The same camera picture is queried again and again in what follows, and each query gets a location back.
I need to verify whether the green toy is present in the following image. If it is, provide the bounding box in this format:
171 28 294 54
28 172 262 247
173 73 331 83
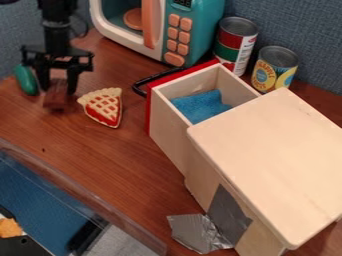
12 63 41 97

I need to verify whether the toy pie slice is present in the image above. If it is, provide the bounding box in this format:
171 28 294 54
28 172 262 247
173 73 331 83
74 86 125 130

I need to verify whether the toy microwave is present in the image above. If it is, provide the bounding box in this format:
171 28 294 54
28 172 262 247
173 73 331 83
88 0 228 68

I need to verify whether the brown toy block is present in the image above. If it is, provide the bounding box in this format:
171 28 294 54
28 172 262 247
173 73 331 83
41 77 71 112

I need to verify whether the red and green can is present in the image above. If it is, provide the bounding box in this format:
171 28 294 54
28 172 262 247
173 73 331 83
212 16 261 77

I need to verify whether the grey tape piece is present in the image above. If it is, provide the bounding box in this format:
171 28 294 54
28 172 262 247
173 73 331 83
165 183 254 255

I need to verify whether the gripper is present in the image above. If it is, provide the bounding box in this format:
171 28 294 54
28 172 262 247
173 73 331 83
18 43 97 95

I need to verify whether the drawer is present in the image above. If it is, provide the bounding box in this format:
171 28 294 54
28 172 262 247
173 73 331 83
130 58 264 178

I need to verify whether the blue cloth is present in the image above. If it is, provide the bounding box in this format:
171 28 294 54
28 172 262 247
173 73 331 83
169 88 234 126

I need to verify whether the yellow can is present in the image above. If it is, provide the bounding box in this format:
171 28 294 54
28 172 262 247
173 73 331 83
249 45 301 95

